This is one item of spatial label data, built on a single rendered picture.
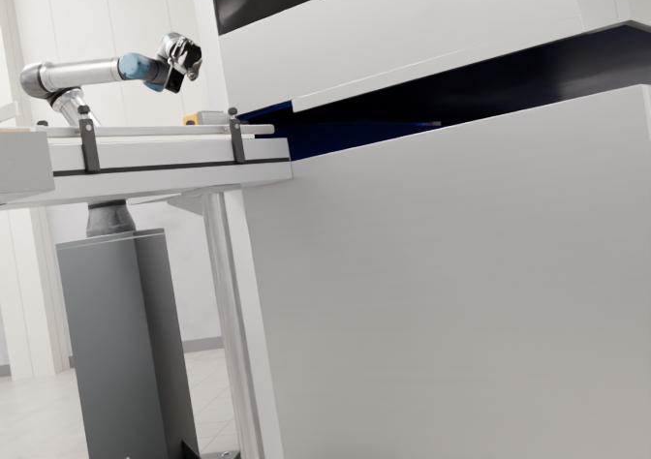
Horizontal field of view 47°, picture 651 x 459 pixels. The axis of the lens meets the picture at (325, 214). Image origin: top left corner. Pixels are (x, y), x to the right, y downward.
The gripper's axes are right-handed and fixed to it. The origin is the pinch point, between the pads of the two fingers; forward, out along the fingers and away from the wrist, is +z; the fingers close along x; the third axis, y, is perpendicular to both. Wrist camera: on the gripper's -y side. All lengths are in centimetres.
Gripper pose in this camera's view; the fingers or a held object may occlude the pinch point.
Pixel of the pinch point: (188, 75)
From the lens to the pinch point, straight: 222.1
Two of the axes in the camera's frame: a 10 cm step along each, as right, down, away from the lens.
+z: 3.3, 4.1, -8.5
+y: 4.8, -8.5, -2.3
